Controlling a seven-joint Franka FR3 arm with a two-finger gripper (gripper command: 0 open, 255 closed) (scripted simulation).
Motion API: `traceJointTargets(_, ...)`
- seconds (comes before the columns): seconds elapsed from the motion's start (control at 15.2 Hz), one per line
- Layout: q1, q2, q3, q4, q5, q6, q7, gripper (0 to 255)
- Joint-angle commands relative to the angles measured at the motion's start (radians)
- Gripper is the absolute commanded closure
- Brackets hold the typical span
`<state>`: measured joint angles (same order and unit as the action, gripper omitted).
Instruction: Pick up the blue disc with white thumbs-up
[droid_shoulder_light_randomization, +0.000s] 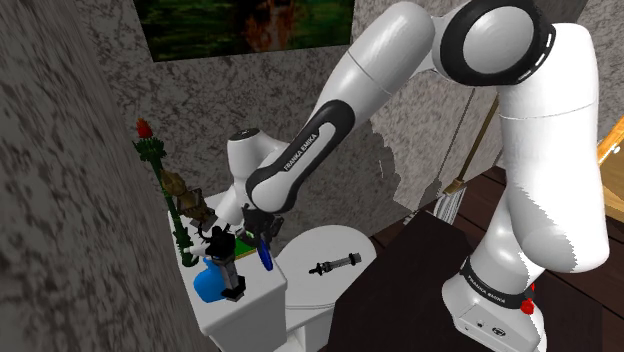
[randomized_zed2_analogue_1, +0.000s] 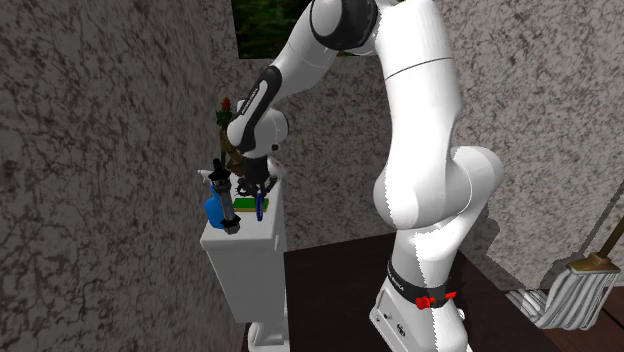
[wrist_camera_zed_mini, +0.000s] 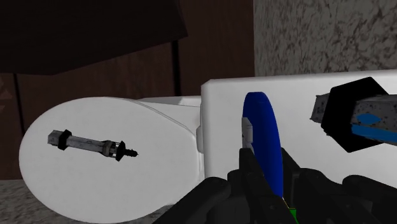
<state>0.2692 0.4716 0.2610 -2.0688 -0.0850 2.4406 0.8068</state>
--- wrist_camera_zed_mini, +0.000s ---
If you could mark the small grey black-collared tool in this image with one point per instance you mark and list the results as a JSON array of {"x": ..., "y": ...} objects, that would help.
[{"x": 90, "y": 145}]

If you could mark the blue disc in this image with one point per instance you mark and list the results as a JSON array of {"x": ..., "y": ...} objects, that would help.
[{"x": 263, "y": 133}]

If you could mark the dark brown vanity cabinet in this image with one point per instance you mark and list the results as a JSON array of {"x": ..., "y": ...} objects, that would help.
[{"x": 93, "y": 37}]

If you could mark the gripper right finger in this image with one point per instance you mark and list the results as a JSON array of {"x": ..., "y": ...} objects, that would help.
[{"x": 335, "y": 201}]

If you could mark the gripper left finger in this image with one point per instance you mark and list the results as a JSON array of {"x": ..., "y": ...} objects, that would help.
[{"x": 248, "y": 192}]

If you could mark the white toilet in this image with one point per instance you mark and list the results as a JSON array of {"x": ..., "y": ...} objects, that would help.
[{"x": 93, "y": 186}]

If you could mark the grey tool with blue marks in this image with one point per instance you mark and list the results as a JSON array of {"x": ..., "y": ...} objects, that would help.
[{"x": 347, "y": 124}]

